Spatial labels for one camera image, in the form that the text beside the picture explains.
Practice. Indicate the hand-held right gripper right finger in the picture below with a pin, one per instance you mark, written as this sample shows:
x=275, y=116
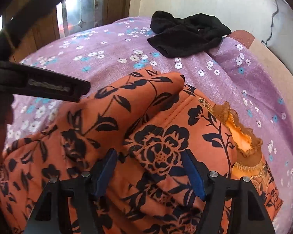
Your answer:
x=194, y=175

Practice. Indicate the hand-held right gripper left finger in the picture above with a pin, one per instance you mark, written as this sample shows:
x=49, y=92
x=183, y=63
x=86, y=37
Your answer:
x=105, y=174

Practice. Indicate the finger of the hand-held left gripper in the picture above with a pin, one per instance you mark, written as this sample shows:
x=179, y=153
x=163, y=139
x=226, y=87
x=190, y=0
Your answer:
x=51, y=85
x=31, y=17

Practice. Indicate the orange black floral garment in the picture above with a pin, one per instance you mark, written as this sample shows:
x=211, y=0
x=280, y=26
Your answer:
x=161, y=139

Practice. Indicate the purple floral bedsheet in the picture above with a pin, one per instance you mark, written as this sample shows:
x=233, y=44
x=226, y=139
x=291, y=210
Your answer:
x=112, y=41

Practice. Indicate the wooden door with glass panel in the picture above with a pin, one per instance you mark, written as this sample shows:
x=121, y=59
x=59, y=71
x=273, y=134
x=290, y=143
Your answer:
x=112, y=2

